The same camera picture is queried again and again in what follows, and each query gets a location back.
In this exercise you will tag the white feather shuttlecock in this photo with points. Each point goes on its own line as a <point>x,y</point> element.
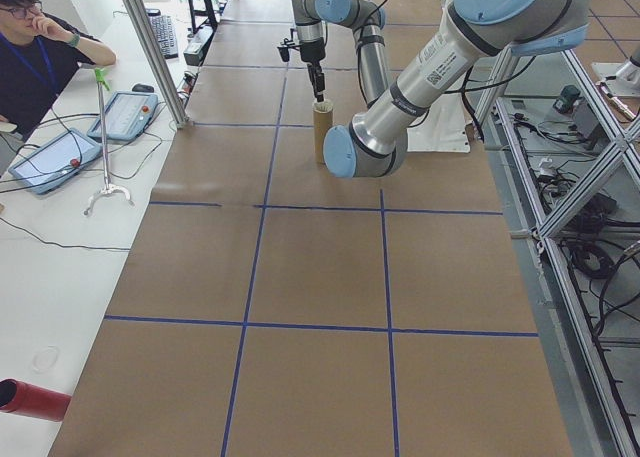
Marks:
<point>324,108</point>

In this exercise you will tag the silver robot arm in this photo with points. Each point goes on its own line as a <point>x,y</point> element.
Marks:
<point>425,72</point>
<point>636,59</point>

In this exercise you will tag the brown cardboard tube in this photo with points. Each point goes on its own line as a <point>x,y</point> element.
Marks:
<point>320,137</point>

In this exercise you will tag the black electronics box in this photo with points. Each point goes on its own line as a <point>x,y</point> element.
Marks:
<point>196,49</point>

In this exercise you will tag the black metal stand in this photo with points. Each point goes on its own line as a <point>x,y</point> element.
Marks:
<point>200,2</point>

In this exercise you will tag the black keyboard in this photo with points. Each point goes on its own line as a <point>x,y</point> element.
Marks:
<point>164,37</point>

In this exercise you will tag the black computer mouse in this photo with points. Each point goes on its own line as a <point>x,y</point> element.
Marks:
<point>142,88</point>

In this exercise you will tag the blue grey teach pendant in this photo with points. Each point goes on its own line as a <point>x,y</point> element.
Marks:
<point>122,114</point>
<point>50,159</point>

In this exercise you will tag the metal grabber pole green clip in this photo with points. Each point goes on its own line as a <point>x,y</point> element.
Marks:
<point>103,142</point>

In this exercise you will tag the white power adapter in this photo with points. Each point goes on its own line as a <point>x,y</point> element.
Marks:
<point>545,166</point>

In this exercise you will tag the teal green device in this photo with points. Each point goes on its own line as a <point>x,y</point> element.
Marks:
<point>569,96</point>

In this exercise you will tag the grey metal box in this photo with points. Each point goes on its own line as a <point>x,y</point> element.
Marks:
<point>590,122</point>

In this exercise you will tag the person in black shirt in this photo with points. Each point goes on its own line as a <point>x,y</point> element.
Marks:
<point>25,77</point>

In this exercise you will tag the clear plastic lid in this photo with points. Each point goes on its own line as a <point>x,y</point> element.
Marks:
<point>46,359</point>

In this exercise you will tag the red cylinder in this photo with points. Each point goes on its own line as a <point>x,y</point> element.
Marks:
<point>35,399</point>

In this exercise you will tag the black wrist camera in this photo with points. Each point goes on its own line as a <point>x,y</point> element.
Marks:
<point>286,52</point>

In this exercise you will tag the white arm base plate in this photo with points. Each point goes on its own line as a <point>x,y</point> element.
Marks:
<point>440,137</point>
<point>617,79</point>

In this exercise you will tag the aluminium profile post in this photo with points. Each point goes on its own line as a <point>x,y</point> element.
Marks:
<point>150,47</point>

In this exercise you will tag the V-shaped metal bar frame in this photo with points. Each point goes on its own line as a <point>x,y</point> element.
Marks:
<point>580,189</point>

